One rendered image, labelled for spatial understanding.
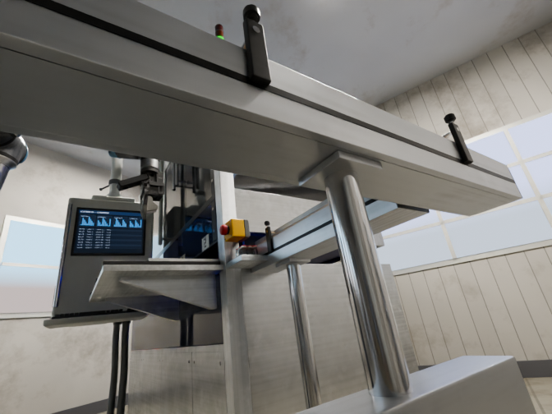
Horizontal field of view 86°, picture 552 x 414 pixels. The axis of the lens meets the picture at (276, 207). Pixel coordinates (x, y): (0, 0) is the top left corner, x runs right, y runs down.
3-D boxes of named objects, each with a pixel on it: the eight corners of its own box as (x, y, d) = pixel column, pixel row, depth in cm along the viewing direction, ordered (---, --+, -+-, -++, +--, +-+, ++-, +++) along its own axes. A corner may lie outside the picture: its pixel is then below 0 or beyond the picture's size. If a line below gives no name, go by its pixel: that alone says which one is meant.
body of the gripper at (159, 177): (164, 195, 118) (164, 169, 123) (140, 192, 114) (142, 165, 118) (159, 203, 124) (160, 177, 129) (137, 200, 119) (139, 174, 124)
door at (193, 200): (187, 225, 162) (186, 135, 184) (218, 192, 130) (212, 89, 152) (186, 225, 162) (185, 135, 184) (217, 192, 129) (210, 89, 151)
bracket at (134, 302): (177, 320, 154) (177, 295, 159) (179, 319, 151) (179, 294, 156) (102, 328, 135) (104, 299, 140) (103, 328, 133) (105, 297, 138)
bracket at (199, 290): (213, 309, 116) (212, 275, 121) (217, 308, 114) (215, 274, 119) (117, 317, 98) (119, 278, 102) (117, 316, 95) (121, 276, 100)
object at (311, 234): (247, 273, 116) (244, 235, 121) (280, 273, 124) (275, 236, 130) (394, 206, 64) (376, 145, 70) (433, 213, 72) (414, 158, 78)
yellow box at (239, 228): (241, 242, 117) (240, 225, 120) (250, 236, 112) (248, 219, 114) (223, 241, 113) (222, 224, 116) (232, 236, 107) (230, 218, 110)
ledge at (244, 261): (258, 268, 118) (258, 263, 119) (275, 260, 109) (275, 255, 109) (226, 269, 111) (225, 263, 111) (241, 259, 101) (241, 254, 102)
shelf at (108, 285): (187, 296, 169) (187, 292, 170) (242, 269, 117) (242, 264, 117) (89, 302, 143) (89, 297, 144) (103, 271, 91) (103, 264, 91)
